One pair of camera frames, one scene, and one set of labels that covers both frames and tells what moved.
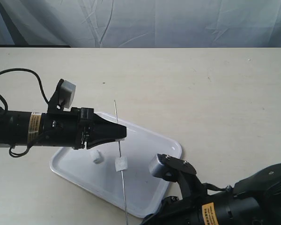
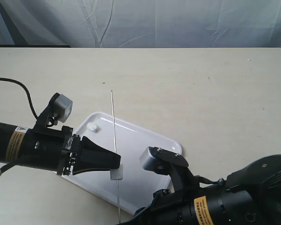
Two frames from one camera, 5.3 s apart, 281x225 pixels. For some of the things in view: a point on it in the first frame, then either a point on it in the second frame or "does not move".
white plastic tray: [152, 160] does not move
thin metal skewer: [122, 172] -> [115, 149]
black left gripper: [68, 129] -> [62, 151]
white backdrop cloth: [184, 24] does not move
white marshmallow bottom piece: [121, 163] -> [117, 174]
